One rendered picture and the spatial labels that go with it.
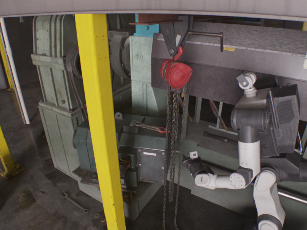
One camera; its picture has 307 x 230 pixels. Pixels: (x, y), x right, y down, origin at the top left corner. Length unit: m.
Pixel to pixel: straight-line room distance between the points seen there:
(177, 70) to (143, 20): 0.38
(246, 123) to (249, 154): 0.14
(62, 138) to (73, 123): 0.33
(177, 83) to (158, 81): 0.71
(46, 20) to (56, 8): 0.96
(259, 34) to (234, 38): 0.17
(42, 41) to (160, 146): 1.38
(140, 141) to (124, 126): 0.18
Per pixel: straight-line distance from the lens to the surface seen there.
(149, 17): 1.02
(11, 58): 3.74
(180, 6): 0.76
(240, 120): 0.94
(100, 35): 0.99
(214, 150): 1.94
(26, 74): 6.24
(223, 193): 2.18
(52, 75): 2.15
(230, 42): 1.63
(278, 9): 0.69
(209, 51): 1.72
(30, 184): 2.74
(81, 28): 0.99
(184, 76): 1.25
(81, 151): 1.85
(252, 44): 1.61
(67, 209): 2.33
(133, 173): 1.69
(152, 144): 1.59
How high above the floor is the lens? 1.71
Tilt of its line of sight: 27 degrees down
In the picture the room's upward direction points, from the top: straight up
